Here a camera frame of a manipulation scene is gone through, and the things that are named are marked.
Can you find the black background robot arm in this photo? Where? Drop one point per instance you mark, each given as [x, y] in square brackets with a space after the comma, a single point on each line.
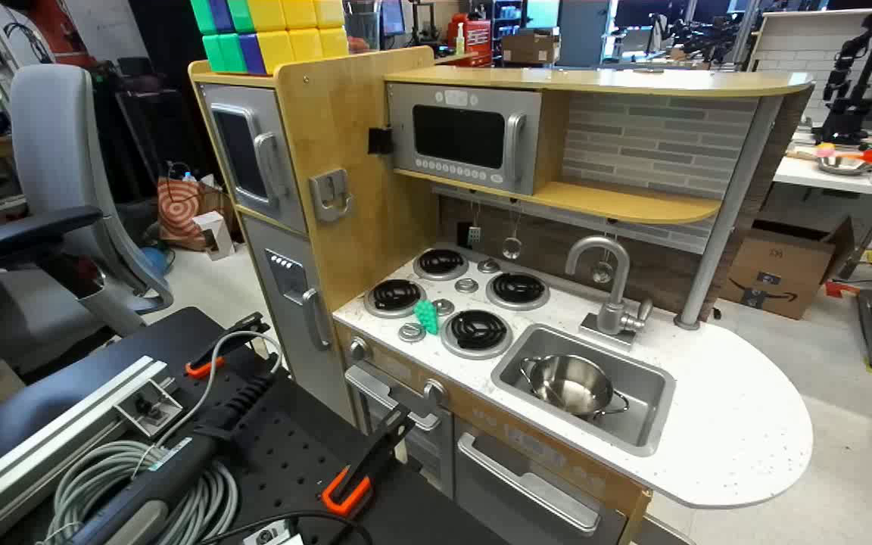
[848, 71]

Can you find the small green object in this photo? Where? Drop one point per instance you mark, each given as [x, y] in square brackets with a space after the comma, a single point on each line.
[427, 316]

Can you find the steel pot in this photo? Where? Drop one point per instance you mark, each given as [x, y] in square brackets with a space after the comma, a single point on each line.
[571, 382]

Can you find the grey toy sink basin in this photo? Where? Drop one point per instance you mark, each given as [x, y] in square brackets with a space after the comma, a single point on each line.
[649, 389]

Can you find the black round stove burner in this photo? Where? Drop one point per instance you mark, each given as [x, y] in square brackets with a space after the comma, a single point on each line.
[519, 288]
[476, 331]
[394, 294]
[444, 260]

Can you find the small silver stove knob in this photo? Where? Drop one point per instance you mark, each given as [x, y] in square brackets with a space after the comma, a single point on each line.
[410, 331]
[444, 308]
[467, 285]

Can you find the hanging silver toy utensil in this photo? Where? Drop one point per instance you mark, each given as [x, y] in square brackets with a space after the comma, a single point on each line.
[513, 247]

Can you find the grey toy oven door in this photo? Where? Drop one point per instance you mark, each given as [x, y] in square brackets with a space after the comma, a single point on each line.
[394, 396]

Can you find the grey toy microwave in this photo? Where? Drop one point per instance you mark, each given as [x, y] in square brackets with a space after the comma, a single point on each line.
[526, 141]

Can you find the wooden toy kitchen play set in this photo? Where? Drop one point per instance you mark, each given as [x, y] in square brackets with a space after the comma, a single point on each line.
[355, 131]

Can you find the grey toy fridge door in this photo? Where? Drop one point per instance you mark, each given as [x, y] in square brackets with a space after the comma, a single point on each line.
[279, 333]

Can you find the grey toy freezer door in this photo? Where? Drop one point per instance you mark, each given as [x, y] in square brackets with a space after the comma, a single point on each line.
[277, 202]

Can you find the silver toy faucet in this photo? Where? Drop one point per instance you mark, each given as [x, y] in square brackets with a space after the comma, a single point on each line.
[614, 318]

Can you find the grey toy dishwasher door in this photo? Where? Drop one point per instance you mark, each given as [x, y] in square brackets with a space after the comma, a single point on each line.
[516, 485]

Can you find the stacked colourful foam blocks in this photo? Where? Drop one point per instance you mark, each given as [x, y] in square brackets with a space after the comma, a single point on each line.
[275, 41]

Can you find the brown cardboard box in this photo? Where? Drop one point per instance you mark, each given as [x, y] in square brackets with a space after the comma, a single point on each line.
[775, 266]

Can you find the grey office chair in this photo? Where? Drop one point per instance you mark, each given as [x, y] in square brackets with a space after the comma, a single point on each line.
[52, 152]

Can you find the white background table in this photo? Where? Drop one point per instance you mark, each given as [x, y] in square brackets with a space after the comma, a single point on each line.
[832, 179]

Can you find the grey toy wall phone holder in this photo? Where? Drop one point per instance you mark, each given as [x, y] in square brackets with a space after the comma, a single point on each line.
[332, 196]

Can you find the aluminium extrusion rail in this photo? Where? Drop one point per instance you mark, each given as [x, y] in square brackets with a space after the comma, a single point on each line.
[62, 424]

